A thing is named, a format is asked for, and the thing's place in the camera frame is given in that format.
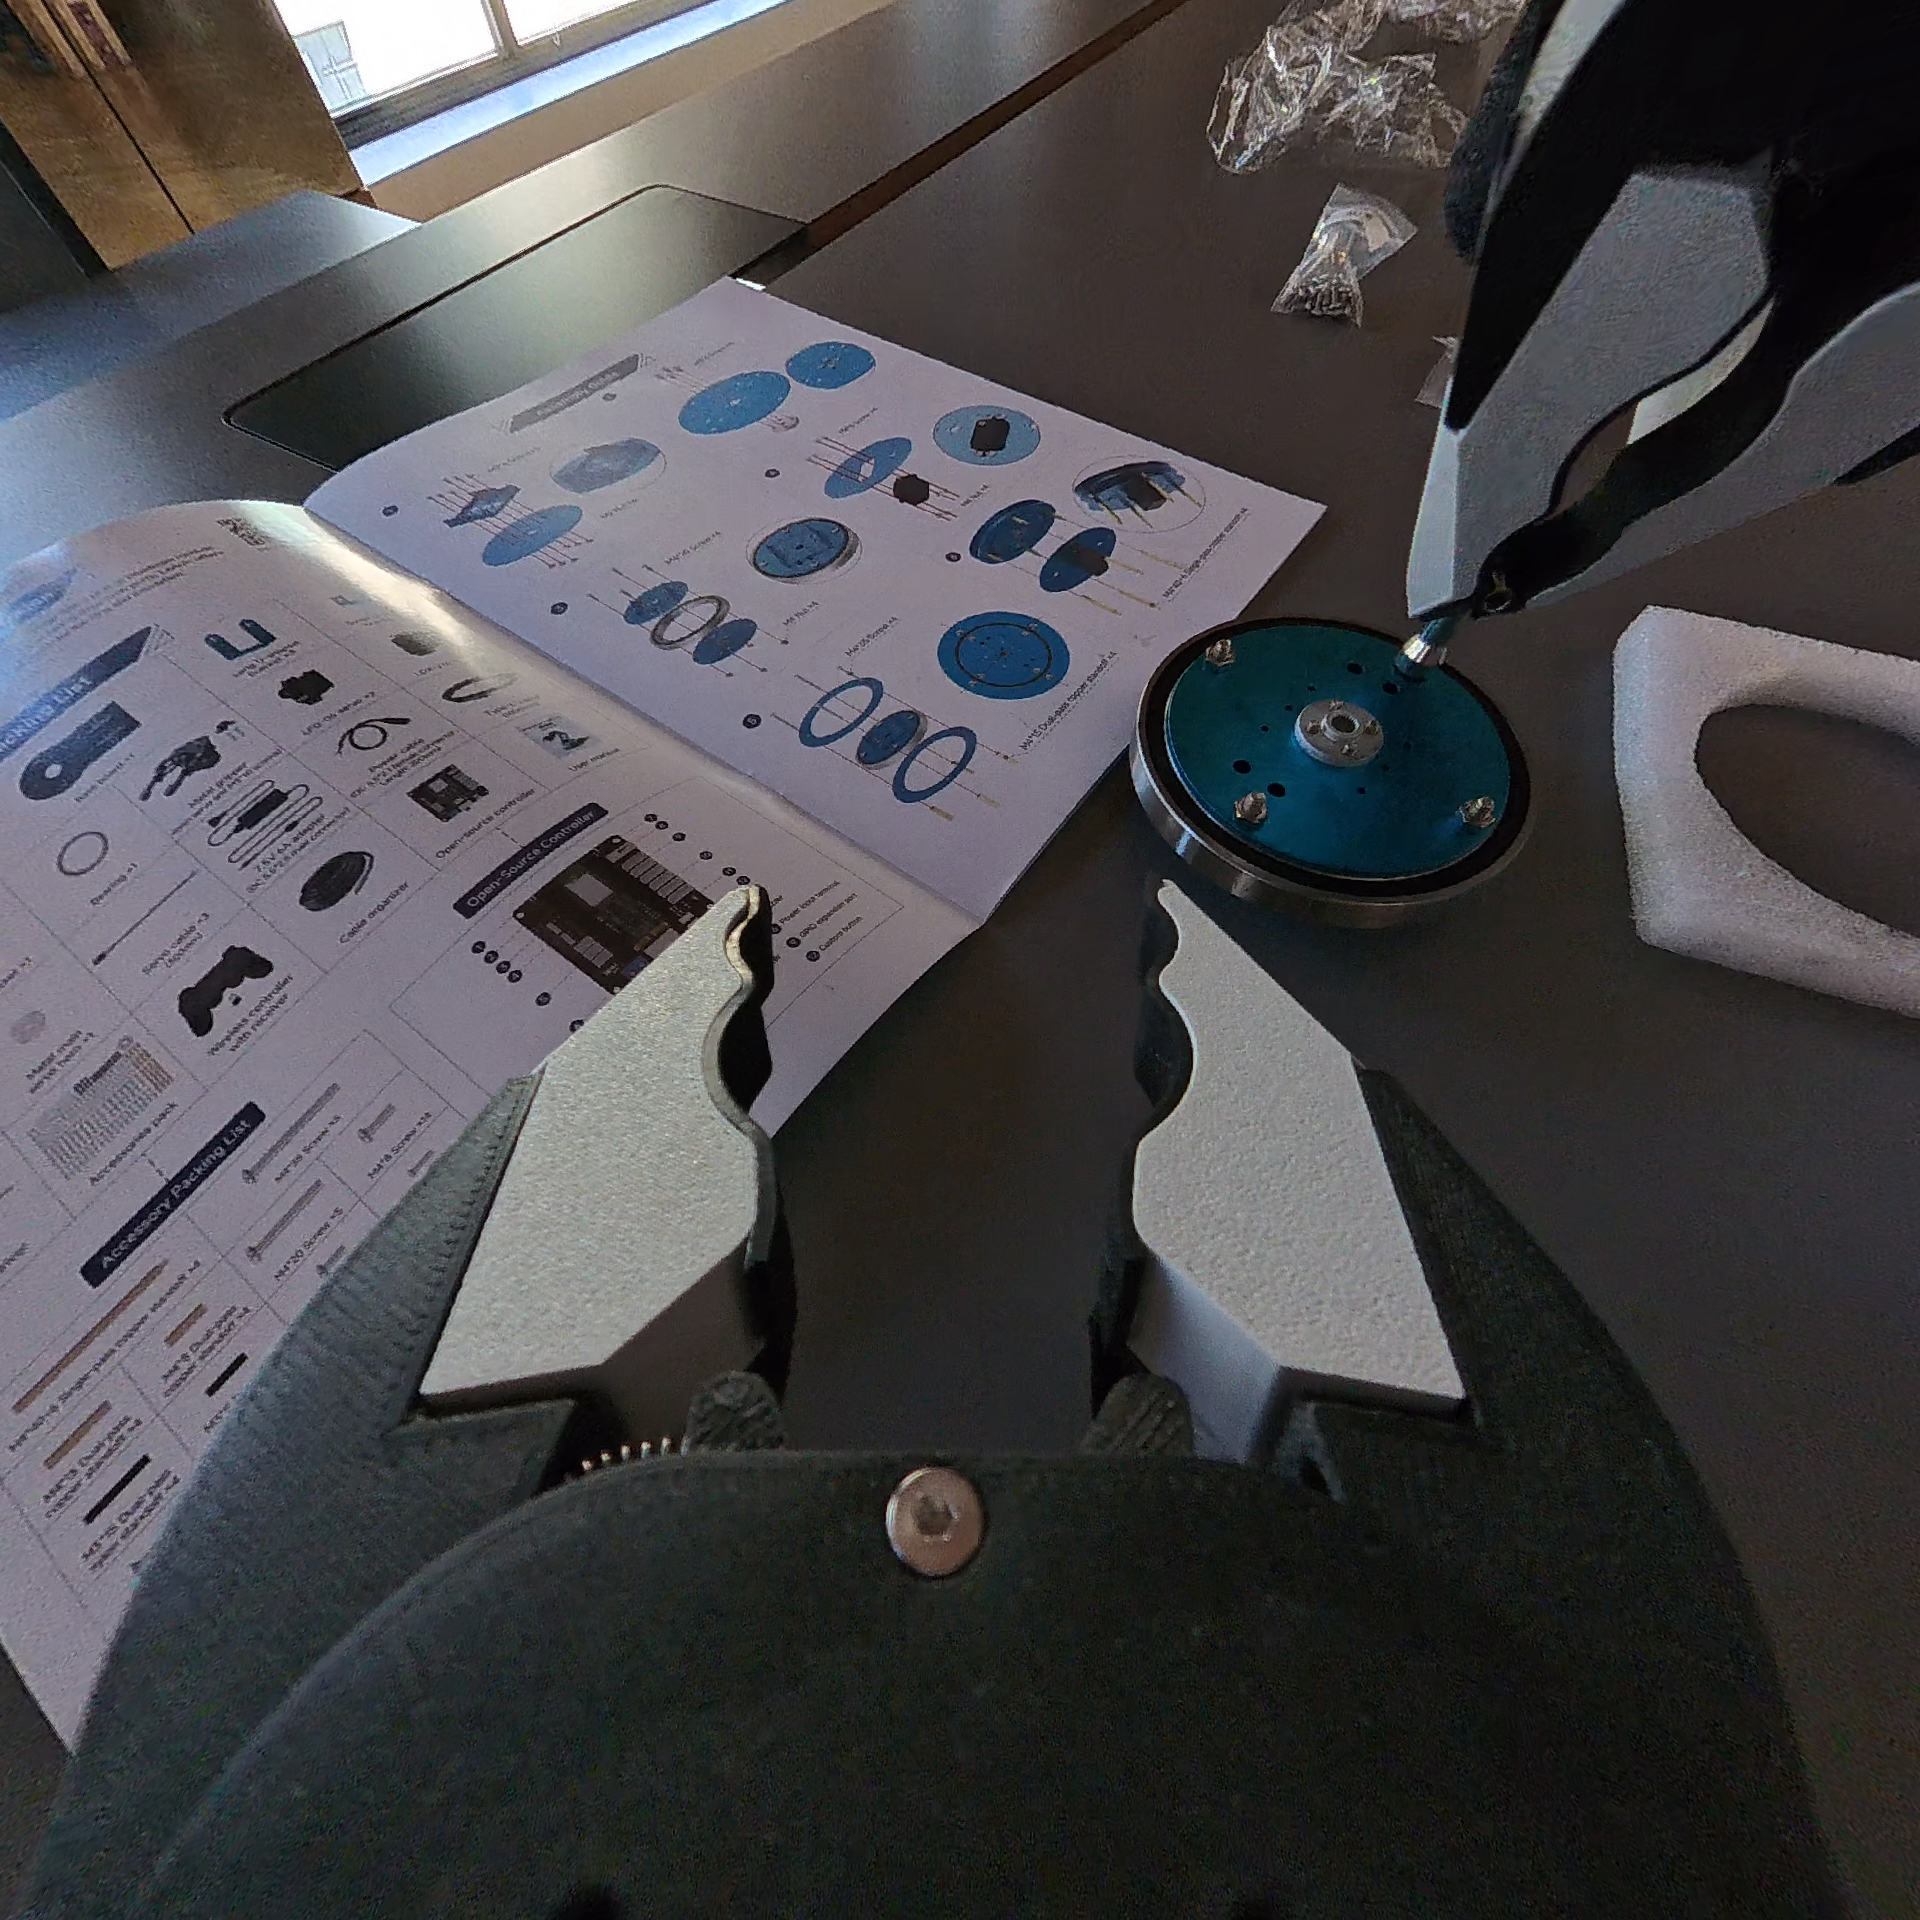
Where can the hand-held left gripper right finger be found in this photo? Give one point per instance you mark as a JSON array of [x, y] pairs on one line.
[[1275, 1200]]

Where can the open instruction booklet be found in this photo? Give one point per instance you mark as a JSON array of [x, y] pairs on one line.
[[750, 600]]

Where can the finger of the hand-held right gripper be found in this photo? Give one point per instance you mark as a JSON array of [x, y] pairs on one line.
[[1800, 434], [1591, 345]]

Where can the crumpled clear plastic bag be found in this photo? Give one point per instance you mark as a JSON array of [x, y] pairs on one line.
[[1320, 90]]

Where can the wooden cabinet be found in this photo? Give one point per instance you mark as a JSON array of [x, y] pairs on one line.
[[181, 135]]

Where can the blue round metal turntable disc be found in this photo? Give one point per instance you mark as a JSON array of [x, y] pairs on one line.
[[1351, 810]]

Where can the white foam packing frame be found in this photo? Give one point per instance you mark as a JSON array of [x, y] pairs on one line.
[[1664, 840]]

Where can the bright window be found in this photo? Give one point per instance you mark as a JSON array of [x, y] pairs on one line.
[[421, 44]]

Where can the small silver standoff screw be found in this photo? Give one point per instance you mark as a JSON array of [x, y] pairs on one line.
[[1418, 648]]

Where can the adjoining black desk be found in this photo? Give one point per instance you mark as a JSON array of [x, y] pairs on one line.
[[195, 345]]

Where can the clear bag of screws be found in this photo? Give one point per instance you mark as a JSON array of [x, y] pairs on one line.
[[1335, 270]]

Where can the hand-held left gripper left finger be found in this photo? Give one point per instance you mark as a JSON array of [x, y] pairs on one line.
[[601, 1200]]

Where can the small clear plastic bag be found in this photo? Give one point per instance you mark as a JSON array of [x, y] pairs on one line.
[[1441, 375]]

